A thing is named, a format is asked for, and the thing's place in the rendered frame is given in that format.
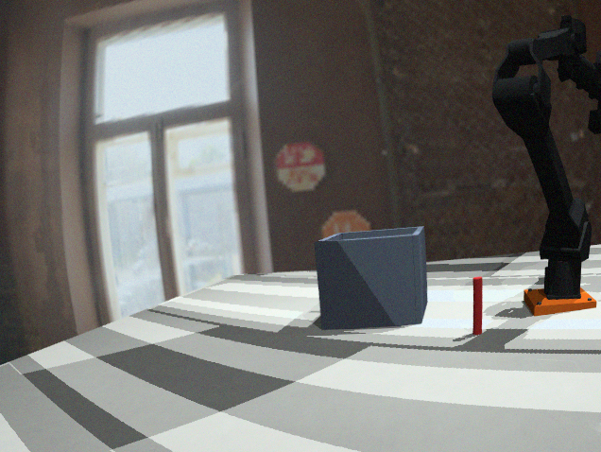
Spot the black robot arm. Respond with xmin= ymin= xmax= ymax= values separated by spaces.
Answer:
xmin=492 ymin=15 xmax=592 ymax=300

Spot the red peg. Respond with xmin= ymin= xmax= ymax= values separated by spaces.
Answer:
xmin=472 ymin=276 xmax=483 ymax=335

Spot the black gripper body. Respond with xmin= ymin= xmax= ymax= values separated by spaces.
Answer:
xmin=576 ymin=50 xmax=601 ymax=134

